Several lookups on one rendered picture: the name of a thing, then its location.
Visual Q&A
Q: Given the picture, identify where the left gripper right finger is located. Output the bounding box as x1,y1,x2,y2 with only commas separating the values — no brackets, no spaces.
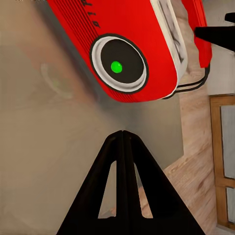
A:
123,130,205,235

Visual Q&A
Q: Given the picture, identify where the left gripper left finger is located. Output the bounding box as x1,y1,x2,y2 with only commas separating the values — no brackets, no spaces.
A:
57,130,130,235

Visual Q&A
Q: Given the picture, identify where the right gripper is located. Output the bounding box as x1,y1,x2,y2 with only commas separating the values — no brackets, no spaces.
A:
193,12,235,52

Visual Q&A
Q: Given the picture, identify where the radio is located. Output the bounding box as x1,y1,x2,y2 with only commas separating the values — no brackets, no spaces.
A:
47,0,212,103

